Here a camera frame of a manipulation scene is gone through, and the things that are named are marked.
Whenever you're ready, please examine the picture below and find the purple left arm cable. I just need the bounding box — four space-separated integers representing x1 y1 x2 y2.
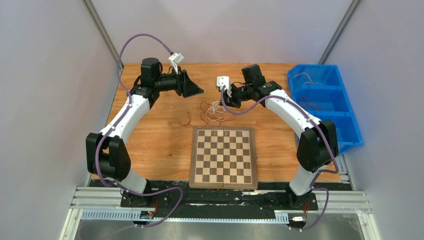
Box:
95 33 184 229

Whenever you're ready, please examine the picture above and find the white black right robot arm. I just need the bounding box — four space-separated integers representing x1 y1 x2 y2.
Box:
216 64 339 209

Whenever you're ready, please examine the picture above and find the wooden chessboard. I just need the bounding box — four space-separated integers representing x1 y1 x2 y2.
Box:
189 126 258 190

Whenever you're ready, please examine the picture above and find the blue compartment bin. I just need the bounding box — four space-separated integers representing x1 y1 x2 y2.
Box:
287 64 364 154

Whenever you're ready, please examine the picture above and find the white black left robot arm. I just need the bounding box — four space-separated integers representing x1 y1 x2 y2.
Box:
85 53 204 207

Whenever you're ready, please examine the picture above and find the aluminium frame rail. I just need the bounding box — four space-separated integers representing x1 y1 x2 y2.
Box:
60 181 381 240

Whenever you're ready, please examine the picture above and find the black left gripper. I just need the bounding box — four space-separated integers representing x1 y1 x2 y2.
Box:
155 66 205 99

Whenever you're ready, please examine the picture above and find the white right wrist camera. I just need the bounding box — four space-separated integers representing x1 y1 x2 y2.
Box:
216 75 231 92

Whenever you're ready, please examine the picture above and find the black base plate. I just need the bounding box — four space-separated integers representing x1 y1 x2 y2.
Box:
88 178 354 220

